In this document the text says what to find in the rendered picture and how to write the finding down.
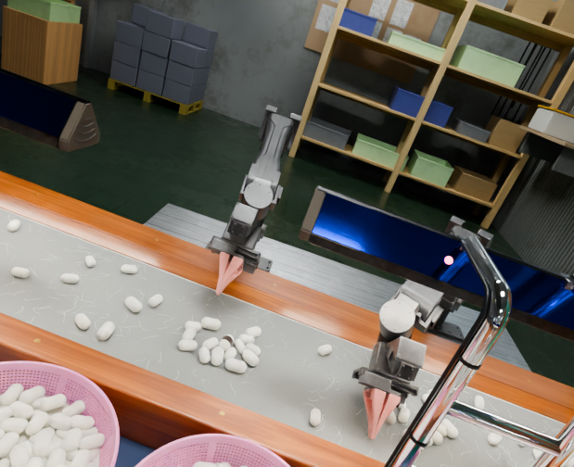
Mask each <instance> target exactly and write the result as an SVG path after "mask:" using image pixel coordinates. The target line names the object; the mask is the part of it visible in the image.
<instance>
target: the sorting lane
mask: <svg viewBox="0 0 574 467"><path fill-rule="evenodd" d="M15 219H16V220H19V221H20V227H19V228H18V229H17V230H16V231H15V232H10V231H9V230H8V229H7V226H8V224H9V223H10V222H11V221H12V220H15ZM87 256H92V257H93V258H94V259H95V261H96V265H95V266H94V267H88V266H87V264H86V262H85V258H86V257H87ZM124 264H128V265H135V266H136V267H137V272H136V273H124V272H122V271H121V266H122V265H124ZM14 267H20V268H24V269H28V270H29V271H30V275H29V276H28V277H26V278H21V277H17V276H13V275H12V274H11V272H10V271H11V269H12V268H14ZM64 273H72V274H77V275H78V276H79V281H78V282H77V283H75V284H70V283H63V282H62V281H61V279H60V277H61V275H62V274H64ZM157 294H159V295H162V297H163V300H162V302H161V303H159V304H158V305H157V306H156V307H150V306H149V305H148V301H149V299H150V298H152V297H153V296H154V295H157ZM127 297H135V298H136V299H137V300H138V301H139V302H141V303H142V309H141V310H140V311H139V312H132V311H131V310H130V309H129V308H128V307H126V305H125V299H126V298H127ZM0 312H1V313H4V314H6V315H8V316H11V317H13V318H16V319H18V320H21V321H23V322H26V323H29V324H32V325H34V326H37V327H39V328H42V329H44V330H46V331H48V332H51V333H53V334H58V335H60V336H63V337H65V338H68V339H69V340H72V341H74V342H77V343H80V344H82V345H85V346H87V347H90V348H93V349H95V350H98V351H100V352H103V353H106V354H108V355H110V356H112V357H115V358H117V359H120V360H124V361H127V362H129V363H132V364H133V365H136V366H138V367H141V368H143V369H146V370H148V371H151V372H154V373H157V374H159V375H162V376H164V377H167V378H169V379H172V380H174V381H176V382H179V383H181V384H184V385H188V386H190V387H193V388H195V389H197V390H200V391H202V392H205V393H207V394H210V395H212V396H215V397H217V398H220V399H223V400H226V401H228V402H231V403H233V404H236V405H237V406H240V407H242V408H245V409H248V410H252V411H254V412H257V413H259V414H261V415H263V416H266V417H268V418H271V419H274V420H276V421H279V422H280V423H284V424H287V425H289V426H292V427H295V428H297V429H300V430H301V431H304V432H306V433H309V434H311V435H315V436H318V437H321V438H323V439H325V440H327V441H330V442H332V443H335V444H337V445H340V446H342V447H344V448H348V449H351V450H353V451H356V452H358V453H361V454H363V455H365V456H368V457H370V458H373V459H375V460H378V461H382V462H384V463H386V462H387V461H388V459H389V457H390V455H391V454H392V452H393V451H394V449H395V448H396V447H397V445H398V444H399V442H400V440H401V439H402V431H403V430H405V429H408V427H409V426H410V424H411V422H412V421H413V419H414V418H415V415H416V414H417V413H418V412H419V410H420V409H421V407H422V405H423V404H424V403H423V401H422V396H423V395H424V394H427V391H428V390H429V389H433V387H434V386H435V384H436V383H437V382H438V380H439V379H440V376H439V375H437V374H435V373H432V372H428V371H425V370H423V369H419V371H418V373H417V375H416V378H415V380H414V381H411V385H415V386H417V387H419V390H418V396H416V397H413V396H412V394H409V396H408V398H407V399H406V400H405V402H406V408H407V409H408V410H409V411H410V416H409V419H408V421H407V422H406V423H401V422H400V421H399V419H398V415H399V413H400V409H398V408H396V407H395V409H394V410H393V412H394V414H395V416H396V422H395V423H394V424H389V423H387V422H386V420H385V421H384V422H383V424H382V426H381V428H380V430H379V431H378V433H377V435H376V438H375V439H370V438H369V437H368V419H367V413H366V408H365V404H364V385H361V384H359V383H358V381H359V380H358V379H356V378H354V379H353V378H351V377H352V373H353V371H354V370H356V369H358V368H360V367H366V368H369V364H370V360H371V357H372V353H373V350H372V349H369V348H367V347H362V346H360V345H357V344H354V343H352V342H350V341H348V340H345V339H342V338H340V337H337V336H335V335H332V334H329V333H326V332H324V331H321V330H318V329H316V328H313V327H311V326H309V325H306V324H304V323H301V322H297V321H294V320H292V319H289V318H287V317H285V316H282V315H279V314H277V313H274V312H272V311H270V310H267V309H263V308H261V307H258V306H255V305H253V304H250V303H248V302H246V301H243V300H241V299H238V298H235V297H231V296H229V295H227V294H224V293H221V294H220V295H219V296H218V295H216V290H214V289H211V288H209V287H207V286H204V285H202V284H198V283H195V282H192V281H190V280H187V279H185V278H183V277H180V276H178V275H175V274H172V273H170V272H167V271H164V270H161V269H159V268H156V267H154V266H151V265H148V264H146V263H144V262H141V261H139V260H136V259H132V258H129V257H127V256H124V255H123V254H120V253H117V252H115V251H112V250H109V249H107V248H104V247H102V246H98V245H96V244H93V243H91V242H88V241H85V240H83V239H81V238H78V237H76V236H73V235H71V234H68V233H64V232H61V231H60V230H57V229H54V228H52V227H49V226H46V225H44V224H42V223H40V222H37V221H33V220H30V219H28V218H25V217H22V216H20V215H18V214H15V213H13V212H10V211H8V210H5V209H2V208H0ZM80 313H82V314H84V315H85V316H86V317H87V318H88V319H89V321H90V322H91V325H90V327H89V328H88V329H85V330H84V329H81V328H80V327H79V326H78V324H77V323H76V322H75V317H76V315H78V314H80ZM205 317H209V318H213V319H218V320H219V321H220V322H221V327H220V328H219V329H218V330H212V329H206V328H203V327H202V328H201V330H200V331H198V332H197V333H196V335H195V337H194V338H193V340H195V341H196V342H197V344H198V346H197V348H196V349H195V350H193V351H190V350H181V349H179V347H178V343H179V342H180V341H181V340H182V335H183V333H184V332H185V330H186V329H185V323H186V322H189V321H191V322H200V323H201V321H202V319H203V318H205ZM105 322H113V323H114V325H115V330H114V331H113V333H112V334H111V335H110V337H109V338H108V339H106V340H101V339H99V338H98V337H97V332H98V330H99V329H100V328H101V326H102V325H103V324H104V323H105ZM254 326H258V327H260V328H261V334H260V335H259V336H256V337H254V339H255V341H254V343H253V345H255V346H257V347H259V348H260V350H261V353H260V355H259V356H257V357H258V358H259V363H258V364H257V365H256V366H250V365H249V364H248V363H246V362H245V361H244V360H243V358H242V354H240V353H238V352H237V351H236V355H235V357H234V359H236V360H242V361H244V362H245V363H246V365H247V369H246V370H245V371H244V372H243V373H238V372H233V371H229V370H227V369H226V367H225V360H224V359H223V362H222V364H221V365H219V366H215V365H213V364H212V363H211V361H209V362H208V363H202V362H201V361H200V360H199V354H198V351H199V350H200V349H201V348H202V347H203V346H202V345H203V343H204V341H206V340H208V339H210V338H212V337H216V338H217V339H218V346H219V342H220V341H221V339H222V338H223V337H224V336H225V335H226V334H230V335H231V336H232V337H233V338H234V342H235V341H236V340H237V339H238V338H239V336H240V335H242V334H245V332H246V330H247V329H248V328H250V327H254ZM324 345H330V346H331V347H332V351H331V353H329V354H326V355H324V356H321V355H320V354H319V353H318V348H319V347H320V346H324ZM218 346H217V347H218ZM475 396H482V397H483V399H484V409H483V410H485V411H487V412H490V413H492V414H495V415H497V416H500V417H503V418H505V419H507V420H509V421H512V422H515V423H519V424H521V425H524V426H527V427H528V428H531V429H533V430H536V431H539V432H541V433H544V434H547V435H550V436H552V437H556V436H557V435H558V433H559V432H560V431H561V430H562V429H563V427H564V426H565V425H566V424H565V423H561V422H559V421H556V420H554V419H551V418H549V417H546V416H543V415H541V414H539V413H537V412H534V411H531V410H527V409H524V408H522V407H519V406H518V405H515V404H512V403H510V402H507V401H505V400H502V399H499V398H496V397H494V396H491V395H488V394H486V393H483V392H480V391H478V390H476V389H474V388H471V387H468V386H466V388H465V389H464V391H463V392H462V394H461V395H460V397H459V398H458V399H457V400H459V401H461V402H464V403H466V404H468V405H471V406H473V407H475V401H474V398H475ZM312 409H318V410H319V411H320V412H321V421H320V423H319V424H318V425H317V426H313V425H312V424H311V422H310V418H311V410H312ZM444 419H447V420H449V421H450V422H451V424H452V425H453V426H454V427H455V428H456V429H457V430H458V436H457V438H450V437H448V436H445V437H444V438H443V441H442V443H441V444H440V445H435V444H433V443H432V446H431V447H429V448H424V449H423V451H422V452H421V454H420V455H419V457H418V458H417V460H416V461H415V463H414V464H415V465H418V466H420V467H530V466H531V464H532V463H533V462H535V461H536V460H535V458H534V455H533V453H532V450H533V448H531V447H528V446H525V447H522V446H520V445H519V444H518V443H517V442H516V441H514V440H511V439H509V438H506V437H504V436H502V440H501V441H500V442H499V443H498V444H497V445H491V444H490V443H489V442H488V439H487V437H488V435H489V434H491V433H492V432H490V431H487V430H485V429H482V428H480V427H477V426H475V425H473V424H470V423H466V422H463V421H461V420H458V419H456V418H454V417H452V416H449V415H446V417H445V418H444ZM572 467H574V464H573V466H572Z"/></svg>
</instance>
